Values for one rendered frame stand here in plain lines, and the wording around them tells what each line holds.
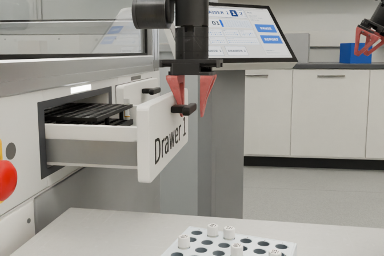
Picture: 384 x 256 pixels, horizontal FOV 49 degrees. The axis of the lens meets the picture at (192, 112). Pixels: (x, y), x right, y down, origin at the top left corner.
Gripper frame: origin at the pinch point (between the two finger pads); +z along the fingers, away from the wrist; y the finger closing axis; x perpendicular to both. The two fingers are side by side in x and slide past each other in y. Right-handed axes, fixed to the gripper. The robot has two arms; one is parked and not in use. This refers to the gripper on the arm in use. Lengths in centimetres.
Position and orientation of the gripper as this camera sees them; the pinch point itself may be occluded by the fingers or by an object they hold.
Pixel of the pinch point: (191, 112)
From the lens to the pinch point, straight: 74.5
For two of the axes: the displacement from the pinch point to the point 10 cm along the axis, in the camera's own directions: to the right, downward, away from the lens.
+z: 0.0, 9.9, 1.3
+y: -9.9, -0.2, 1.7
